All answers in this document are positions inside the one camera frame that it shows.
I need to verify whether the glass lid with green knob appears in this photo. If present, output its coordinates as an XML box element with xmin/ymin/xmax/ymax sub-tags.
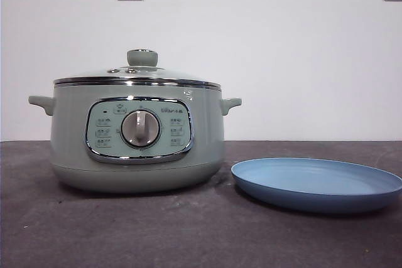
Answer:
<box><xmin>53</xmin><ymin>48</ymin><xmax>222</xmax><ymax>88</ymax></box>

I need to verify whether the pale green electric steamer pot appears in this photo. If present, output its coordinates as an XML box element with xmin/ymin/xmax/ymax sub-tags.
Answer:
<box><xmin>28</xmin><ymin>82</ymin><xmax>242</xmax><ymax>194</ymax></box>

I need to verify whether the blue round plate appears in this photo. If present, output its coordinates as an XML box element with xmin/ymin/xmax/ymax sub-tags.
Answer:
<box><xmin>231</xmin><ymin>156</ymin><xmax>402</xmax><ymax>213</ymax></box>

